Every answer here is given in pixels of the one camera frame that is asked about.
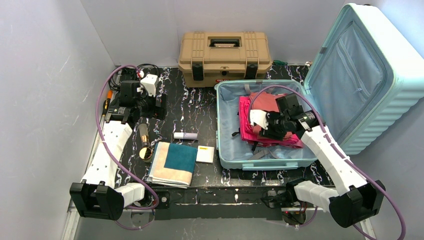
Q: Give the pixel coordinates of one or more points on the gold round compact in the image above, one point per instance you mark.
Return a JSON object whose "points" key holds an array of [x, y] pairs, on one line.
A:
{"points": [[146, 154]]}

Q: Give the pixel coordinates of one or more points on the white square packet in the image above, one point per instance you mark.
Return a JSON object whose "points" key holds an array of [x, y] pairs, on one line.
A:
{"points": [[205, 154]]}

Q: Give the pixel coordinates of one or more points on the pink camouflage pants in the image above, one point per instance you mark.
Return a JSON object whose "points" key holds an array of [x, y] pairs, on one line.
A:
{"points": [[246, 134]]}

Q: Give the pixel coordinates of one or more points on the light blue open suitcase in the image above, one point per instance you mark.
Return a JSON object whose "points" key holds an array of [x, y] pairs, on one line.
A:
{"points": [[360, 82]]}

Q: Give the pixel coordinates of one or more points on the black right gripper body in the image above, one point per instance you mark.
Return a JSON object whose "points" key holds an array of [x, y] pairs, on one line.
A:
{"points": [[271, 129]]}

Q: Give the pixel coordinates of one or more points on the magenta shorts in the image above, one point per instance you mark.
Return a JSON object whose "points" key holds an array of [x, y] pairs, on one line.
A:
{"points": [[244, 103]]}

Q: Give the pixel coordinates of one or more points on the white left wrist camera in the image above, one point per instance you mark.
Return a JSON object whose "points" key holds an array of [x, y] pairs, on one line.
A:
{"points": [[148, 83]]}

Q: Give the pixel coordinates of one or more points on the green handled screwdriver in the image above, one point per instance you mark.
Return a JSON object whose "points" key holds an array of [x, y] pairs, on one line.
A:
{"points": [[279, 63]]}

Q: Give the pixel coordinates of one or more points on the tan plastic toolbox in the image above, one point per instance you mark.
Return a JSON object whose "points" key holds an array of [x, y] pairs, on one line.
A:
{"points": [[208, 58]]}

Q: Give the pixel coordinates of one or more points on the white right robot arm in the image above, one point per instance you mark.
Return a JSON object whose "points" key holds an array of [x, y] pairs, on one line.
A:
{"points": [[334, 162]]}

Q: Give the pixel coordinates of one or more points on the orange handled screwdriver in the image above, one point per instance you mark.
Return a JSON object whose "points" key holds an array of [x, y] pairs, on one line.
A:
{"points": [[105, 106]]}

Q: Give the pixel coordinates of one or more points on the rust red cloth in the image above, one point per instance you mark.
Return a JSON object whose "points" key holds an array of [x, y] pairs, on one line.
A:
{"points": [[266, 102]]}

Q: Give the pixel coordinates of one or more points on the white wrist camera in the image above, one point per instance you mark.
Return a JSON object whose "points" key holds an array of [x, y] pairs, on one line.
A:
{"points": [[148, 83], [259, 117]]}

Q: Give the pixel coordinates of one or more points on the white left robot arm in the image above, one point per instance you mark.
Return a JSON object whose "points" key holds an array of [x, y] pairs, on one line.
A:
{"points": [[107, 187]]}

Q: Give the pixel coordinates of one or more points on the teal and beige towel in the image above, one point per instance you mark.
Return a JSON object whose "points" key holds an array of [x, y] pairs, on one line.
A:
{"points": [[172, 165]]}

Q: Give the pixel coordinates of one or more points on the white lavender tube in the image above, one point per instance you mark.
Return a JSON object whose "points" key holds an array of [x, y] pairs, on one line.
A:
{"points": [[185, 136]]}

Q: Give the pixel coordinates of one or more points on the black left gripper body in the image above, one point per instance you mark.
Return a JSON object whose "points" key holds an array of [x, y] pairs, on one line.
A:
{"points": [[158, 106]]}

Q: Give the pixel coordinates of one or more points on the clear gold perfume bottle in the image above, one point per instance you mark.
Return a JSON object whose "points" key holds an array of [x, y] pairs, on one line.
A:
{"points": [[144, 135]]}

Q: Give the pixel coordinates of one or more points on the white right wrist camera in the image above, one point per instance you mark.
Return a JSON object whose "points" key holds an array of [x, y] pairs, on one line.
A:
{"points": [[259, 117]]}

